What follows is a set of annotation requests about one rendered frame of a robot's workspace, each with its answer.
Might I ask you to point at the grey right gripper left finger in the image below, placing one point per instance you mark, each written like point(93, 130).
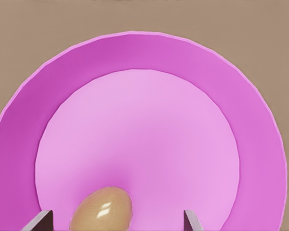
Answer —
point(41, 222)

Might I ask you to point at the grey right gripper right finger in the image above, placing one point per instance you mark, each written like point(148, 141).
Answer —
point(191, 221)

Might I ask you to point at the brown egg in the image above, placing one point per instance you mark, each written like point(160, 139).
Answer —
point(102, 211)

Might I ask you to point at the pink round plate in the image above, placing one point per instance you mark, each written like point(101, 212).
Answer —
point(144, 134)

